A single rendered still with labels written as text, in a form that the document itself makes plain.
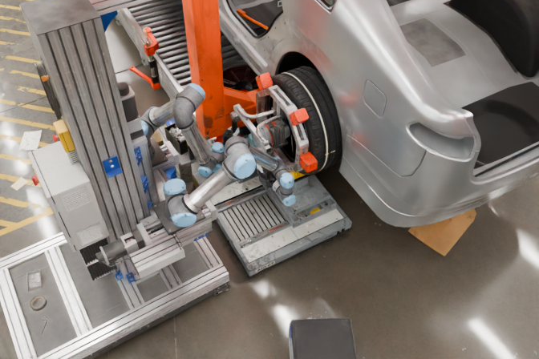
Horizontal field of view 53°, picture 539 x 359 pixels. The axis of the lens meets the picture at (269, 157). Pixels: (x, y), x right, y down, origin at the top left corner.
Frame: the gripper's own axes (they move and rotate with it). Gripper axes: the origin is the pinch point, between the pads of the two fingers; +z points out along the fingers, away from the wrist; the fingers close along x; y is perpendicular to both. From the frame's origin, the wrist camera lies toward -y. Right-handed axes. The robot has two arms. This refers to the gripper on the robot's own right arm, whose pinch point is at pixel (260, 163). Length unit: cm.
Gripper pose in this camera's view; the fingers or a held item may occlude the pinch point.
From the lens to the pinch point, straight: 318.5
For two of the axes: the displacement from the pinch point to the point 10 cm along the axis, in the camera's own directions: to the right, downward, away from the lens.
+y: 0.2, -6.7, -7.4
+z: -4.9, -6.5, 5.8
